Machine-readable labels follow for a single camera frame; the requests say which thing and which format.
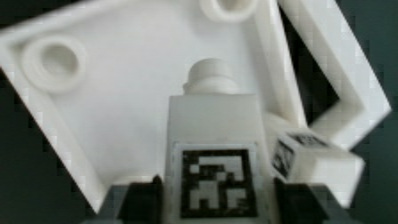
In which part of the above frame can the white right fence bar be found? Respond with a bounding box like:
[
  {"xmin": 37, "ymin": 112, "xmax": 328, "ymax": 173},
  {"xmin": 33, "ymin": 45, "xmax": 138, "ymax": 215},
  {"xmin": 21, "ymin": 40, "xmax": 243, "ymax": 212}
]
[{"xmin": 277, "ymin": 0, "xmax": 390, "ymax": 150}]

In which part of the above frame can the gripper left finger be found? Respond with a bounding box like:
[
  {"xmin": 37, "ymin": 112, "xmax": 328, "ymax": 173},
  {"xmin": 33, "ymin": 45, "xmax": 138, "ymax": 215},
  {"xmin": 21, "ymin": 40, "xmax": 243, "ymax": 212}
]
[{"xmin": 87, "ymin": 176, "xmax": 163, "ymax": 224}]

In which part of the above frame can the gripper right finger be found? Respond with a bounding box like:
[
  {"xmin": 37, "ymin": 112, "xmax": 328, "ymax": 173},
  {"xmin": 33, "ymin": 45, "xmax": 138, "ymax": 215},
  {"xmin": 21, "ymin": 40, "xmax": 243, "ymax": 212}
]
[{"xmin": 273, "ymin": 178, "xmax": 362, "ymax": 224}]

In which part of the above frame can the white square tabletop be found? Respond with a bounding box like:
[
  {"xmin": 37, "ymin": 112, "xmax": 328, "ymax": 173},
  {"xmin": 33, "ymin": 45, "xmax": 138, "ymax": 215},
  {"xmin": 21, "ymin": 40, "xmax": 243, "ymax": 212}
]
[{"xmin": 0, "ymin": 0, "xmax": 305, "ymax": 205}]

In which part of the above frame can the white table leg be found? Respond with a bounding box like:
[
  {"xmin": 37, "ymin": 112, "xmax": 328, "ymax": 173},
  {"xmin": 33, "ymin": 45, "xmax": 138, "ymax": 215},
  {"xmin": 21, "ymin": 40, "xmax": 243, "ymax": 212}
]
[
  {"xmin": 163, "ymin": 58, "xmax": 280, "ymax": 224},
  {"xmin": 271, "ymin": 129, "xmax": 364, "ymax": 208}
]

